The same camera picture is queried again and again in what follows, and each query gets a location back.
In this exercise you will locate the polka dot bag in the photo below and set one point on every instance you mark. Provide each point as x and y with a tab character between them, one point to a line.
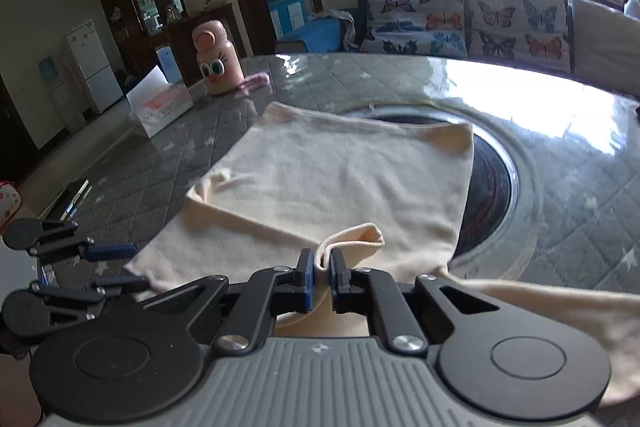
7	204

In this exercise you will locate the white refrigerator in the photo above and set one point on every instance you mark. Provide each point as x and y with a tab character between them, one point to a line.
92	67

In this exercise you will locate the water dispenser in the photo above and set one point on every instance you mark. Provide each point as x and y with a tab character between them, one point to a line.
61	102

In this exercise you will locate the cream shirt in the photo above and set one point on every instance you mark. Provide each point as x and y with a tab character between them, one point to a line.
325	172

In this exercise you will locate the grey cloth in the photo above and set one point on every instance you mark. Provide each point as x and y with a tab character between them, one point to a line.
347	29

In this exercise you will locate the blue cloth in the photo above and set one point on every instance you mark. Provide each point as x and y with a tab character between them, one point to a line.
312	34

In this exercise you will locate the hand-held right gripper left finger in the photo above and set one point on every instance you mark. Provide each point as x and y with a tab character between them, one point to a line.
309	269

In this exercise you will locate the round black cooktop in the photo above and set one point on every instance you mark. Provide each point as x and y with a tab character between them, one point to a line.
492	179

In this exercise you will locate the plain white cushion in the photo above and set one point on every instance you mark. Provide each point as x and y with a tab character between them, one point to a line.
605	47

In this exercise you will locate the pink cartoon face bottle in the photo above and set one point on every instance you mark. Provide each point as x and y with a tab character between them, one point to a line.
217	57

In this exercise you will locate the blue cabinet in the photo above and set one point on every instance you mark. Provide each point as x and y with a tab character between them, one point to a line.
287	9

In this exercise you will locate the dark books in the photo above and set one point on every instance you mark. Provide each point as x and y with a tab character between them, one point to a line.
67	202

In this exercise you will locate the butterfly print cushion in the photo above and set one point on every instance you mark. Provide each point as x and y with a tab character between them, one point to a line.
415	24
520	24

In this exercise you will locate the white cardboard box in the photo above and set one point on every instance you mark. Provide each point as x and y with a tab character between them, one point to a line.
160	107

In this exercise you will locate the dark wooden display cabinet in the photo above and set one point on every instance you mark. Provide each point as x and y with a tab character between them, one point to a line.
131	42

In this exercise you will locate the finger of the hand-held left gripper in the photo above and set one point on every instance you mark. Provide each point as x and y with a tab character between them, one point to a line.
116	251
117	287

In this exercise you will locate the white air purifier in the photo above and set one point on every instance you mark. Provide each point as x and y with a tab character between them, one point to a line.
167	64

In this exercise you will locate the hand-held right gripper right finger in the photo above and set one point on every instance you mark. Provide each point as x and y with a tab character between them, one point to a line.
332	269

